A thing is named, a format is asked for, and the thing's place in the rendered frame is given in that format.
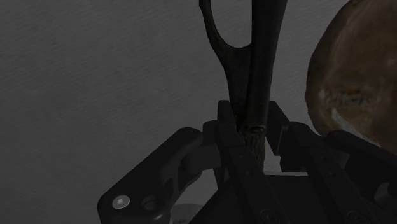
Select brown bread loaf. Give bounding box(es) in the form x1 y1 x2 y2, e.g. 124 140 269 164
304 0 397 156

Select black scissors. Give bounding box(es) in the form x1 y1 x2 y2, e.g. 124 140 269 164
198 0 288 172

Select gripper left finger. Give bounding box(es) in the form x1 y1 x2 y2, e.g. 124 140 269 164
97 99 291 224

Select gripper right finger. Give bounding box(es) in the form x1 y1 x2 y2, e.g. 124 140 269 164
266 101 397 224

